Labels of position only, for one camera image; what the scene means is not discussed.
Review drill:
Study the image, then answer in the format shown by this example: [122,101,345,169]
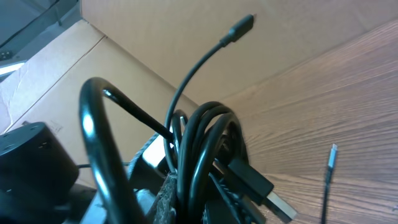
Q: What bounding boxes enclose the black cable bundle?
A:
[78,14,299,224]

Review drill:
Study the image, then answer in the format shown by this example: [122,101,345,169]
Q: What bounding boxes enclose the thin black cable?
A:
[320,142,339,224]

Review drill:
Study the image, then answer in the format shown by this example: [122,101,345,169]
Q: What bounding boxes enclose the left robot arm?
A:
[1,122,96,223]

